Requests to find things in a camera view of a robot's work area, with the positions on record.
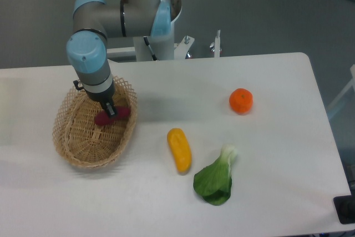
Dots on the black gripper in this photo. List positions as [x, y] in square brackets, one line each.
[102, 93]

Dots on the purple sweet potato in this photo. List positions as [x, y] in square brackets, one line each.
[102, 119]

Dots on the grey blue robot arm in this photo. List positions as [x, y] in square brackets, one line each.
[94, 22]

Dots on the woven wicker basket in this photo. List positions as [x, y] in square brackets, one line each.
[85, 144]

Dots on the yellow squash toy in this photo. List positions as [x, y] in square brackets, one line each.
[180, 149]

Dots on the green bok choy leaf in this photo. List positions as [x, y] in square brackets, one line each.
[213, 183]

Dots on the orange mandarin toy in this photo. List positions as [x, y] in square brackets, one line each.
[241, 101]

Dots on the black box at table edge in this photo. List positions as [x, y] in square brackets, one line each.
[345, 208]

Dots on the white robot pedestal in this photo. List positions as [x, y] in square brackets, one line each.
[163, 46]

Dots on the white metal base frame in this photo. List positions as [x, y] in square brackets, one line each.
[181, 50]

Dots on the white frame right edge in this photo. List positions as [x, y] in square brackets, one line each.
[342, 98]

